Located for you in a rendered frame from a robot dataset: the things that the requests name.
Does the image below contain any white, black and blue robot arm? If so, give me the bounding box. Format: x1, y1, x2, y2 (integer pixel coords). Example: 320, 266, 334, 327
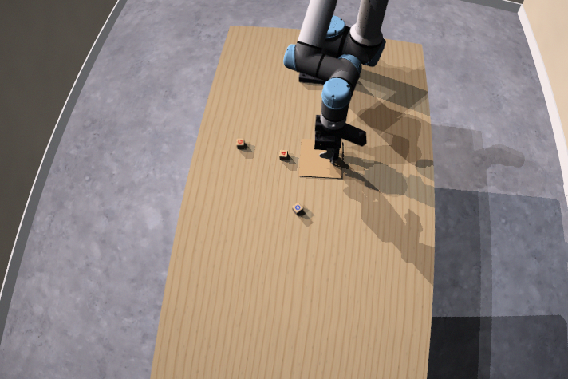
283, 0, 389, 147

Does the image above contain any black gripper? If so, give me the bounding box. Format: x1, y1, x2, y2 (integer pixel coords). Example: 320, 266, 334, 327
314, 115, 345, 164

